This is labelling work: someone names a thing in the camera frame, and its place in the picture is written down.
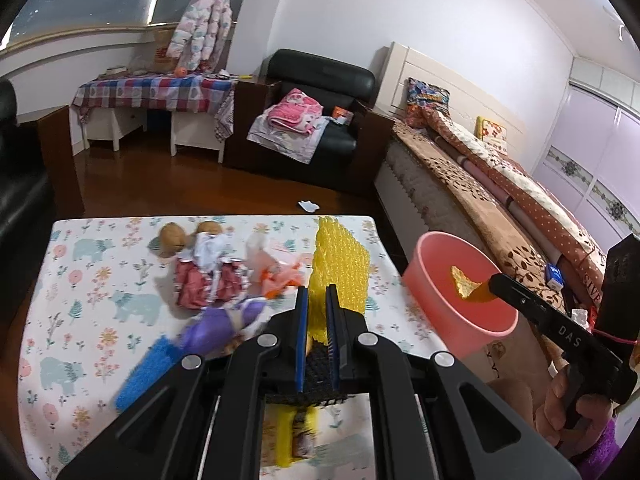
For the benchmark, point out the small orange ball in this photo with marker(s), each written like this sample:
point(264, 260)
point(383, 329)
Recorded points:
point(180, 72)

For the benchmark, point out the brown leaf pattern blanket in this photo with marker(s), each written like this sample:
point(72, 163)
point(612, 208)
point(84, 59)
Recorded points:
point(460, 180)

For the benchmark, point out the brown wooden side table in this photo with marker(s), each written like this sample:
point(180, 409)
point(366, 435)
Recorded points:
point(60, 160)

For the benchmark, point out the brown walnut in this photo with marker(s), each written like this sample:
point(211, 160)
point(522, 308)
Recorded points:
point(209, 229)
point(172, 240)

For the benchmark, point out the pink plastic bucket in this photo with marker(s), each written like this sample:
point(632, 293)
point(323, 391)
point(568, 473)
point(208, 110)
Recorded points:
point(435, 300)

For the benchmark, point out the person's right hand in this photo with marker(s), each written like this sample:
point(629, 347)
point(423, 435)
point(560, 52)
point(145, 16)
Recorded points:
point(552, 420)

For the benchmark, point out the cream bed headboard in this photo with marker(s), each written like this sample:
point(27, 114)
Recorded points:
point(450, 70)

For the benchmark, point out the plaid tablecloth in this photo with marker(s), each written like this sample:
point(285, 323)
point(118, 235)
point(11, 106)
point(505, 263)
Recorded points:
point(150, 90)

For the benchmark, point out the pink folded blanket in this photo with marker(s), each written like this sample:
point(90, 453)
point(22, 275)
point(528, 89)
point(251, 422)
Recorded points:
point(295, 107)

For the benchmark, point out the yellow flowered pillow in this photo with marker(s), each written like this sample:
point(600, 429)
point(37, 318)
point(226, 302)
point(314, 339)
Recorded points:
point(491, 134)

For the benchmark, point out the pink patterned puffer jacket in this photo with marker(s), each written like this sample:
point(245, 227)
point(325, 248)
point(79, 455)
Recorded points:
point(205, 20)

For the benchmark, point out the small blue box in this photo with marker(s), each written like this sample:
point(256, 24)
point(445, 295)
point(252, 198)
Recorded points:
point(555, 276)

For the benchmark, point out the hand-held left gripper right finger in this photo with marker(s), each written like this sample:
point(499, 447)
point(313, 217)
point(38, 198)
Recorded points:
point(332, 340)

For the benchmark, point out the yellow snack package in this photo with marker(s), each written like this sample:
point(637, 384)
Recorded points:
point(295, 435)

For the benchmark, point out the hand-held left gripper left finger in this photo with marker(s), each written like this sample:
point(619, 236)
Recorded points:
point(301, 340)

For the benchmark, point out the black leather armchair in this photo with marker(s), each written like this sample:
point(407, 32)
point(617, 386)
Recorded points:
point(320, 72)

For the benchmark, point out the yellow foam fruit net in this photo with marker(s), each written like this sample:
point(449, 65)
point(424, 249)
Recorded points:
point(340, 260)

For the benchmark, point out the white desk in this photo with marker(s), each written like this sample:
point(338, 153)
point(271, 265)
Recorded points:
point(195, 132)

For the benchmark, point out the black leather sofa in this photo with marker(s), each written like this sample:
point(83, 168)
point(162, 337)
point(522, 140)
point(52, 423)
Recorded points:
point(20, 200)

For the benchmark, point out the orange pink plastic bag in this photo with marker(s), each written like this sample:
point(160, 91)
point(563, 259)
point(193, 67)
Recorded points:
point(277, 272)

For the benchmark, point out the orange dotted quilt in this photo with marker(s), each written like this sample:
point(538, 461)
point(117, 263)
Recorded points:
point(525, 195)

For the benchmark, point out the white patterned cloth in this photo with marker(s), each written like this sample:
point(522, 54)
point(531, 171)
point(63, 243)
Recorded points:
point(280, 142)

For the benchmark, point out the bed with floral mattress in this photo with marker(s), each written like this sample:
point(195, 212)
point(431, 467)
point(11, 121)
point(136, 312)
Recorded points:
point(415, 195)

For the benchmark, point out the red and white wrapper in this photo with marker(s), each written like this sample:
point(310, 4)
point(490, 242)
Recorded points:
point(200, 285)

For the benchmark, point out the lilac wardrobe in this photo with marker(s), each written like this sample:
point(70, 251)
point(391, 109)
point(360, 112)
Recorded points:
point(590, 135)

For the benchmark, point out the colourful patterned pillow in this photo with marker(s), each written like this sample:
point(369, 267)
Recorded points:
point(425, 97)

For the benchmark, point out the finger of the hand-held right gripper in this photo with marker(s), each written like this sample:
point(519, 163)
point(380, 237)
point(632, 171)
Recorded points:
point(515, 295)

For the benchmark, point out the small orange box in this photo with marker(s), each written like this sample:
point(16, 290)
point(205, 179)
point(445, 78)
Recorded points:
point(342, 115)

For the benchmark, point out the yellow orange peel piece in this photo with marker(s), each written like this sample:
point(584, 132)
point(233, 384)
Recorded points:
point(465, 285)

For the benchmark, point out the purple plastic wrapper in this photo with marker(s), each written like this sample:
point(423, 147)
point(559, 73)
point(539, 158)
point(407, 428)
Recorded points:
point(210, 332)

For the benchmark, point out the blue foam net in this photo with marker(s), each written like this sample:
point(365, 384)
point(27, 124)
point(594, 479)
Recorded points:
point(145, 375)

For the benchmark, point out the white crumpled tissue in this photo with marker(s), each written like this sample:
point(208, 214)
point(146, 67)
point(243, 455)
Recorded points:
point(309, 205)

